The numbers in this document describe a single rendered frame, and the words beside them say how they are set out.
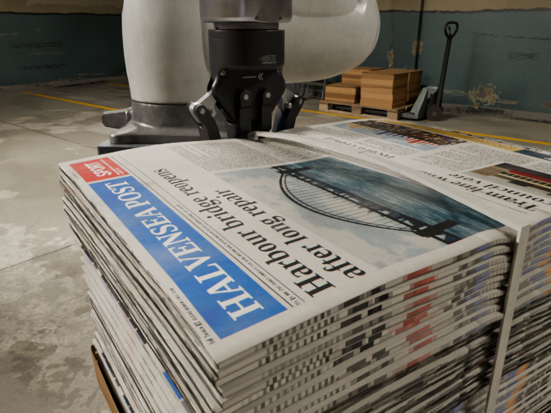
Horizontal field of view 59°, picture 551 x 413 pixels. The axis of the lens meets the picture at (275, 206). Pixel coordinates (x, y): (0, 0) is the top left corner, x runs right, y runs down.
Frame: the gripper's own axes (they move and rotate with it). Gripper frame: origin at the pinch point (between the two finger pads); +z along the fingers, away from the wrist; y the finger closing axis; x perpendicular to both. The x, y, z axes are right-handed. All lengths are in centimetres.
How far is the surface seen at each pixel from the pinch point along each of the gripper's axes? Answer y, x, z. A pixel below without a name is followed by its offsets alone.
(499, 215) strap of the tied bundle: -0.4, -29.6, -10.7
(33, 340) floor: -20, 141, 96
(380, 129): 11.1, -8.0, -10.5
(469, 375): -2.3, -30.6, -1.1
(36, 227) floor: -3, 262, 97
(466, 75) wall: 545, 382, 47
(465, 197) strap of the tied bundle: -0.3, -27.2, -11.0
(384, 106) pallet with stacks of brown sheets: 424, 407, 80
